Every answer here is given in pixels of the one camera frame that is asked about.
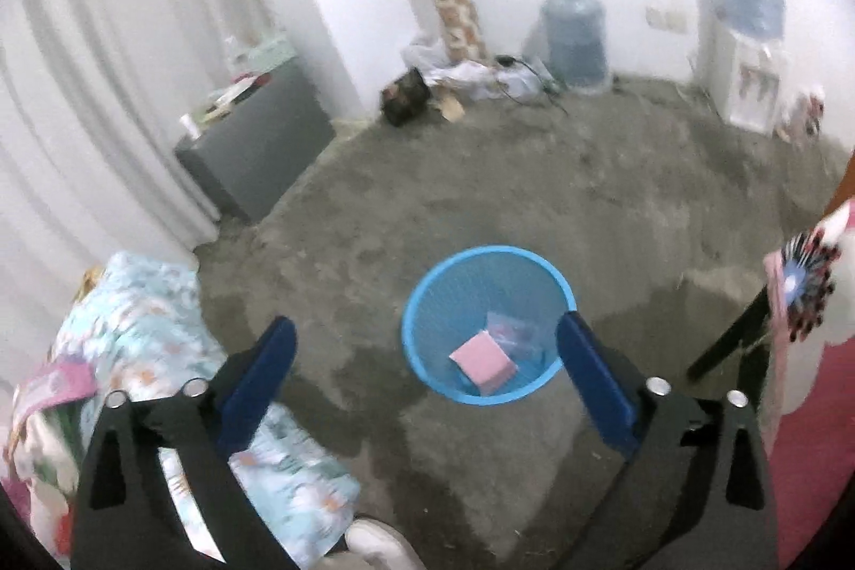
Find clear pink plastic bag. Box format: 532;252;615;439
485;311;541;360

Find pink sponge pad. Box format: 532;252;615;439
449;330;517;396

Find pink orange snack bag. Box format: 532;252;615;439
12;360;97;430

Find blue mesh trash basket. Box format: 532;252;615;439
401;245;577;407

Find floral blue tablecloth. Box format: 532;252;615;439
3;252;360;568

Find grey cabinet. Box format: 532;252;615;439
174;58;335;223

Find white water dispenser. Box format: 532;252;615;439
702;17;787;136

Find blue water jug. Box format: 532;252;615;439
542;0;610;94

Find dark brown bag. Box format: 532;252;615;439
381;68;430;127

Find grey curtain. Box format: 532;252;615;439
2;0;364;385

